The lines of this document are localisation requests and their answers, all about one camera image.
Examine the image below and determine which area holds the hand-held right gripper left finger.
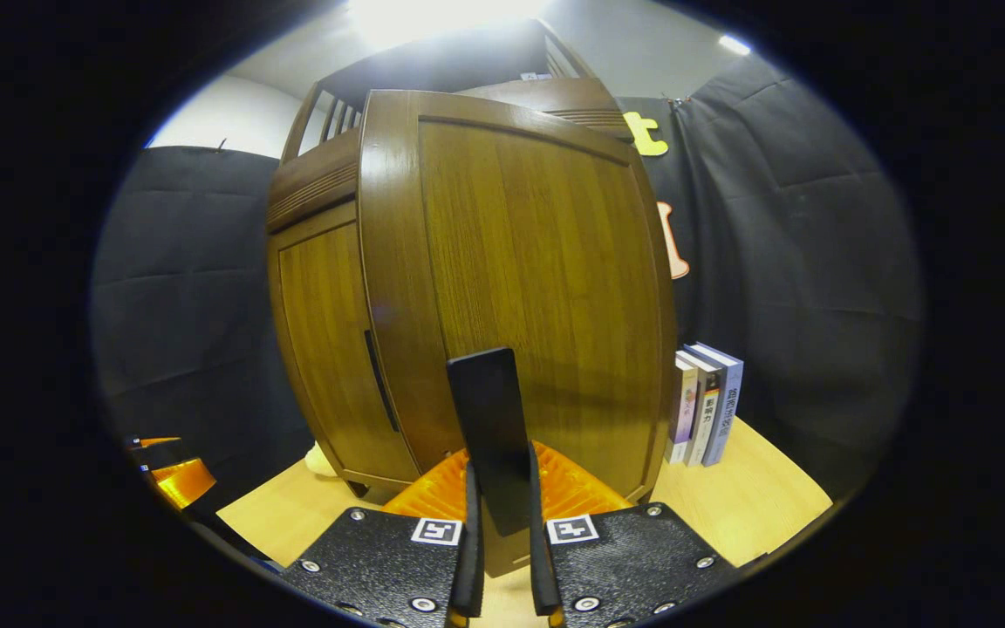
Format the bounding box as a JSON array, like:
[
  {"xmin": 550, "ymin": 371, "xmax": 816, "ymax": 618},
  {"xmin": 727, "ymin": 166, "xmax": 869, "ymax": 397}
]
[{"xmin": 280, "ymin": 447, "xmax": 486, "ymax": 628}]

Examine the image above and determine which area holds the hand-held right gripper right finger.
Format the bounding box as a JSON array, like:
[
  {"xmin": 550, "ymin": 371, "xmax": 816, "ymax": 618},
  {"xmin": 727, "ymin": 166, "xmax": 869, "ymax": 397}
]
[{"xmin": 527, "ymin": 440, "xmax": 743, "ymax": 628}]

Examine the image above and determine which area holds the wooden cabinet door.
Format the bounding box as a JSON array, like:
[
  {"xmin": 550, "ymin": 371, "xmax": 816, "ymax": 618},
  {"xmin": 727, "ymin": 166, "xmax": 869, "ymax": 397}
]
[
  {"xmin": 359, "ymin": 89, "xmax": 680, "ymax": 578},
  {"xmin": 278, "ymin": 218, "xmax": 422, "ymax": 487}
]

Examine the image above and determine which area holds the wooden double-door shoe cabinet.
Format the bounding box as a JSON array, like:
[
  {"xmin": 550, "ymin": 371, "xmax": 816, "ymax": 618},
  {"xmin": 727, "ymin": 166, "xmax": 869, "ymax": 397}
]
[{"xmin": 265, "ymin": 17, "xmax": 680, "ymax": 578}]

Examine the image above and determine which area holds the pale purple book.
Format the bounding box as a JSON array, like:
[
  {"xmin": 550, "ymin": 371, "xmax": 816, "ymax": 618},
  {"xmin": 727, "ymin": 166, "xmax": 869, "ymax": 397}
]
[{"xmin": 666, "ymin": 353, "xmax": 700, "ymax": 465}]

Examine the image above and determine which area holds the grey-blue book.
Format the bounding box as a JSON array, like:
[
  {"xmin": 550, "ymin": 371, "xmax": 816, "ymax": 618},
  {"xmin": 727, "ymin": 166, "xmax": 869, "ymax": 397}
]
[{"xmin": 694, "ymin": 342, "xmax": 744, "ymax": 468}]

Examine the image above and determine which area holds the black backdrop cloth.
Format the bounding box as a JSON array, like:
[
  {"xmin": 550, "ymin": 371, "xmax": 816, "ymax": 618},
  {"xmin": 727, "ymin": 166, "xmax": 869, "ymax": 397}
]
[{"xmin": 91, "ymin": 54, "xmax": 922, "ymax": 505}]

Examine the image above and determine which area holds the large ceiling light panel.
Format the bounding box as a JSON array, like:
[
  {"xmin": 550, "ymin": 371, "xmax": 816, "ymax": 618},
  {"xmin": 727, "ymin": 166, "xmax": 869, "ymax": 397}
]
[{"xmin": 345, "ymin": 0, "xmax": 556, "ymax": 51}]

